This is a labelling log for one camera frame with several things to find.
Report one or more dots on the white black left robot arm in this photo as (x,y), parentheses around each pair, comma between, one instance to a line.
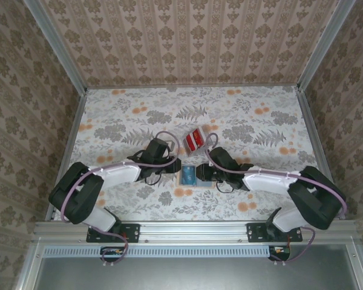
(78,196)

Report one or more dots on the blue card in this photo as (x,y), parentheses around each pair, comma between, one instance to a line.
(188,175)

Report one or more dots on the aluminium frame bar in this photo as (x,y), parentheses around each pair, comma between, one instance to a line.
(359,266)
(28,266)

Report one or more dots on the aluminium frame post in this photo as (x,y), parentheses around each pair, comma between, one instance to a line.
(57,45)
(324,45)

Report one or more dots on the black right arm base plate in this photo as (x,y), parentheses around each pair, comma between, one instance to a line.
(255,232)

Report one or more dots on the aluminium table edge rail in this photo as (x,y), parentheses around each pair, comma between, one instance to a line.
(75,121)
(311,121)

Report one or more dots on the red gold-print card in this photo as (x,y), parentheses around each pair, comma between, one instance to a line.
(192,143)

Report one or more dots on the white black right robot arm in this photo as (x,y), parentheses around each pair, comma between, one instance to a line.
(314,196)

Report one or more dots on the floral patterned table cover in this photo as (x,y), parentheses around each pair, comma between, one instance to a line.
(181,211)

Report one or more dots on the grey metal panel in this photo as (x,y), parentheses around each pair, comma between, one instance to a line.
(193,275)

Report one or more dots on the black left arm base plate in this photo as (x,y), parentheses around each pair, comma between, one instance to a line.
(130,232)

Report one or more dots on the black connector board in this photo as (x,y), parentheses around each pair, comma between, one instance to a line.
(112,251)
(279,250)

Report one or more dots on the long aluminium frame rail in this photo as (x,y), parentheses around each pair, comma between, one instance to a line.
(193,231)

